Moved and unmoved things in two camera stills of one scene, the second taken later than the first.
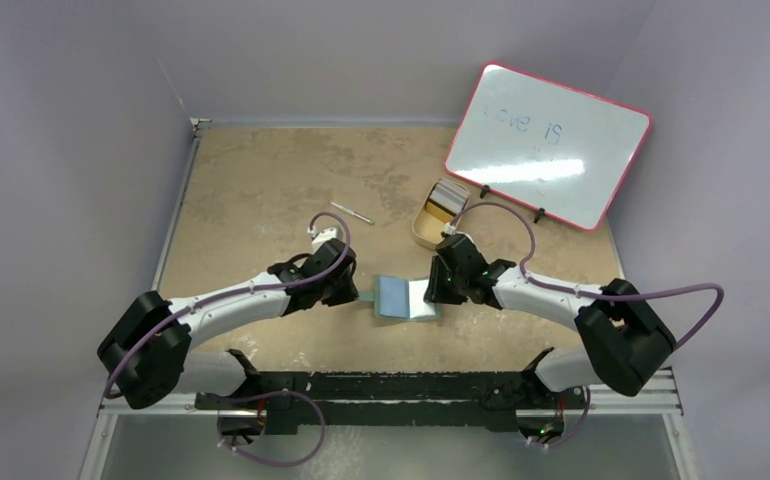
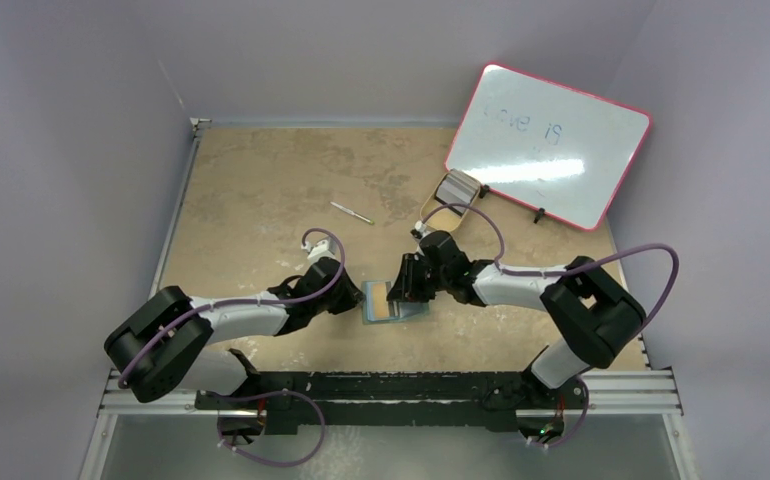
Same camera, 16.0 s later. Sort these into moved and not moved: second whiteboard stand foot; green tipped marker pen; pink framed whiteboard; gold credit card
Moved: gold credit card
Not moved: second whiteboard stand foot; green tipped marker pen; pink framed whiteboard
